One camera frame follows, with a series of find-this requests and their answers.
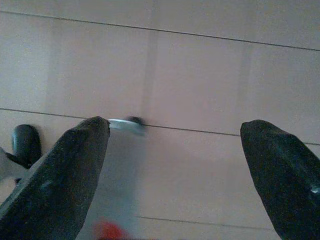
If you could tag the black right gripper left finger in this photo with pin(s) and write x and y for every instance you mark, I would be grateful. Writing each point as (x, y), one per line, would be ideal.
(57, 185)

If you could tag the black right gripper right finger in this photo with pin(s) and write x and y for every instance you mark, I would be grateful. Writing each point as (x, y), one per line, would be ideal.
(285, 182)

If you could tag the small silver metal object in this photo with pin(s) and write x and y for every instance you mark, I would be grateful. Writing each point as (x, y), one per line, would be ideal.
(125, 125)

